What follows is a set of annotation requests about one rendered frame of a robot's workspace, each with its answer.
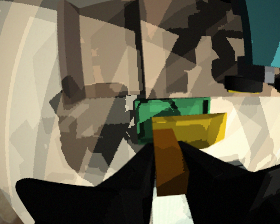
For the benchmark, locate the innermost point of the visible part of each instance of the yellow wedge with orange handle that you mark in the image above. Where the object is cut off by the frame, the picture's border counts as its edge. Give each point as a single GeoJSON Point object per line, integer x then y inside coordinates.
{"type": "Point", "coordinates": [201, 131]}

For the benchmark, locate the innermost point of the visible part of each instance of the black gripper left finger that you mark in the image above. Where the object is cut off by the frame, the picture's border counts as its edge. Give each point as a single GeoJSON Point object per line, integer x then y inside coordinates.
{"type": "Point", "coordinates": [124, 198]}

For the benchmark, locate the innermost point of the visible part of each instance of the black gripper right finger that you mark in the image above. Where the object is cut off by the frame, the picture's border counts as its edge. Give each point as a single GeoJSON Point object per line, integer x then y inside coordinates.
{"type": "Point", "coordinates": [221, 193]}

